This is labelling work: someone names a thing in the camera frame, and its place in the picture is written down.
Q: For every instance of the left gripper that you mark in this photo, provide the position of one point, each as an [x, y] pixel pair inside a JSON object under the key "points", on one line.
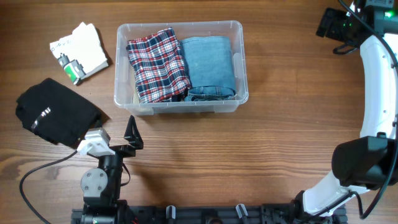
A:
{"points": [[135, 140]]}

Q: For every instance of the blue jeans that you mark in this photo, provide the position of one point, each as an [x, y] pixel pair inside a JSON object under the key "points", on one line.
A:
{"points": [[209, 64]]}

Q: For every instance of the clear plastic storage container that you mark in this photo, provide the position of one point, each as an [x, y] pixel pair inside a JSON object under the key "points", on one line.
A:
{"points": [[124, 83]]}

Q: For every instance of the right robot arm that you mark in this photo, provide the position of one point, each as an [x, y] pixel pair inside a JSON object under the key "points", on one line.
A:
{"points": [[369, 162]]}

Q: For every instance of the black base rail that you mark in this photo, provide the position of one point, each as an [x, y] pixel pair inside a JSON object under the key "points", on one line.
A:
{"points": [[267, 213]]}

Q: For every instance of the white pixel-print shirt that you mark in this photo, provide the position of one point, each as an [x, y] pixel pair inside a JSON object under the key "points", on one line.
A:
{"points": [[80, 54]]}

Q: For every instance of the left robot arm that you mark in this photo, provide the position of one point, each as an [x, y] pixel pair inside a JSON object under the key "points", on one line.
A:
{"points": [[101, 186]]}

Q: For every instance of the cream cloth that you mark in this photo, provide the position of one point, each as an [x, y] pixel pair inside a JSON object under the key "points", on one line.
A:
{"points": [[135, 98]]}

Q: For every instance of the black garment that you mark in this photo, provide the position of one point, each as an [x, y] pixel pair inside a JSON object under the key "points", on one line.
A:
{"points": [[56, 113]]}

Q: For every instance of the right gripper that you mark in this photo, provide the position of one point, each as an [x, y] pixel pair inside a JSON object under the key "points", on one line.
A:
{"points": [[330, 23]]}

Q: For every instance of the plaid shirt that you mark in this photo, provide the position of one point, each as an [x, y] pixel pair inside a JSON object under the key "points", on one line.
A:
{"points": [[159, 66]]}

